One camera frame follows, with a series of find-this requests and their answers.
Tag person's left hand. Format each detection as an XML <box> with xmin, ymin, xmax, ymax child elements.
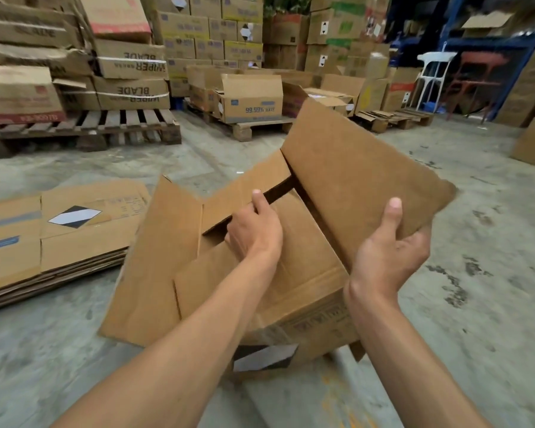
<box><xmin>225</xmin><ymin>189</ymin><xmax>284</xmax><ymax>264</ymax></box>

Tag person's right hand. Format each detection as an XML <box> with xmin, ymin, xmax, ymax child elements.
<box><xmin>345</xmin><ymin>197</ymin><xmax>432</xmax><ymax>304</ymax></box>

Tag brown cardboard box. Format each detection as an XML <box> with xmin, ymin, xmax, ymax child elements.
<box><xmin>98</xmin><ymin>98</ymin><xmax>458</xmax><ymax>382</ymax></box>

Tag person's right forearm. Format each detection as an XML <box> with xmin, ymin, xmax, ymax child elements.
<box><xmin>344</xmin><ymin>281</ymin><xmax>493</xmax><ymax>428</ymax></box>

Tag person's left forearm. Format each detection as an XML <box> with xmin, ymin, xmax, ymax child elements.
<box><xmin>51</xmin><ymin>253</ymin><xmax>282</xmax><ymax>428</ymax></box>

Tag light wooden pallet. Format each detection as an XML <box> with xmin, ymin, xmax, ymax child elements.
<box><xmin>184</xmin><ymin>99</ymin><xmax>295</xmax><ymax>142</ymax></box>

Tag low flat wooden pallet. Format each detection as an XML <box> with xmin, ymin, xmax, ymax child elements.
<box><xmin>353</xmin><ymin>108</ymin><xmax>435</xmax><ymax>133</ymax></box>

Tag open box with blue print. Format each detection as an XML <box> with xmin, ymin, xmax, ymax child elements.
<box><xmin>213</xmin><ymin>74</ymin><xmax>284</xmax><ymax>125</ymax></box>

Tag open box with folded flaps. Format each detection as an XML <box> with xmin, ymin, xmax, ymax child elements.
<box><xmin>282</xmin><ymin>74</ymin><xmax>367</xmax><ymax>119</ymax></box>

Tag cardboard box with red label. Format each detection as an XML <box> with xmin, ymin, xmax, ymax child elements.
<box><xmin>380</xmin><ymin>67</ymin><xmax>423</xmax><ymax>113</ymax></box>

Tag white plastic chair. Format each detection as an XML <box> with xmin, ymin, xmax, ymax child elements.
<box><xmin>414</xmin><ymin>51</ymin><xmax>458</xmax><ymax>114</ymax></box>

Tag dark brown cardboard boxes stack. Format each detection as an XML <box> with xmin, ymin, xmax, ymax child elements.
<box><xmin>263</xmin><ymin>14</ymin><xmax>310</xmax><ymax>72</ymax></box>

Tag large wooden pallet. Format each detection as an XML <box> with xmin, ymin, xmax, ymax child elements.
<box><xmin>0</xmin><ymin>108</ymin><xmax>182</xmax><ymax>153</ymax></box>

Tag stack of printed cardboard boxes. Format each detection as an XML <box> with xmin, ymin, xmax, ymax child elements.
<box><xmin>153</xmin><ymin>0</ymin><xmax>265</xmax><ymax>110</ymax></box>

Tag stack of green label boxes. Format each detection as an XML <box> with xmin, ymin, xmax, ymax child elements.
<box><xmin>304</xmin><ymin>0</ymin><xmax>392</xmax><ymax>78</ymax></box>

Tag tall leaning cardboard sheet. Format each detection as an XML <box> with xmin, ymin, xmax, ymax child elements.
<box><xmin>495</xmin><ymin>34</ymin><xmax>535</xmax><ymax>128</ymax></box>

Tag blue metal rack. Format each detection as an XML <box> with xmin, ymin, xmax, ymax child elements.
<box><xmin>385</xmin><ymin>0</ymin><xmax>535</xmax><ymax>116</ymax></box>

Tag green plant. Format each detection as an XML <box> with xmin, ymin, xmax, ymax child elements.
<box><xmin>263</xmin><ymin>0</ymin><xmax>314</xmax><ymax>19</ymax></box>

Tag stack of flattened cardboard boxes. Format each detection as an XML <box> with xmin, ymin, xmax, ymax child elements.
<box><xmin>0</xmin><ymin>180</ymin><xmax>152</xmax><ymax>314</ymax></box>

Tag stack of worn cardboard boxes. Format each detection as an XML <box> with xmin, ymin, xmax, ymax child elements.
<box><xmin>0</xmin><ymin>0</ymin><xmax>172</xmax><ymax>126</ymax></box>

